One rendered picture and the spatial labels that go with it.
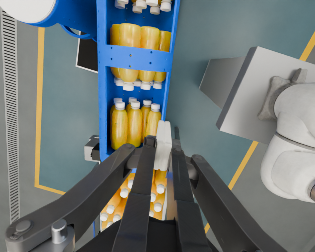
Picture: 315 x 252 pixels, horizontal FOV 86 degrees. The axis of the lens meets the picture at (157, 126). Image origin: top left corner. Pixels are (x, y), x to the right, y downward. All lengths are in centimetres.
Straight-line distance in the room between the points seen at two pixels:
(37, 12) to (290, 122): 103
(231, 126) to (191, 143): 124
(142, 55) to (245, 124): 53
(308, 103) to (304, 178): 22
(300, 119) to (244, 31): 136
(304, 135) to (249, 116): 23
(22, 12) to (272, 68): 102
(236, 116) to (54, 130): 207
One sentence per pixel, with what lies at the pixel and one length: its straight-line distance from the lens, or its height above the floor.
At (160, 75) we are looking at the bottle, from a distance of 70.
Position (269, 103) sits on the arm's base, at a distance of 81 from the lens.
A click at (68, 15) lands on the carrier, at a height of 93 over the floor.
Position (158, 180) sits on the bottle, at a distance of 93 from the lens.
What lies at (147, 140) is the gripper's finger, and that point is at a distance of 15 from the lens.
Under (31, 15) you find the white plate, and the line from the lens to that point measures 97.
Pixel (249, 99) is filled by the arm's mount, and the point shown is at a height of 107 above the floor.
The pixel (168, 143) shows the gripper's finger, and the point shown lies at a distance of 16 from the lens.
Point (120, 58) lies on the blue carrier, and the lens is 58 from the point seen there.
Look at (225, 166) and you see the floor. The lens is 224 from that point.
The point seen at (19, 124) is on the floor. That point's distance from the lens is 266.
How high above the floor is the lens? 179
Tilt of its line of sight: 69 degrees down
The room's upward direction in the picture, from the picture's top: 167 degrees counter-clockwise
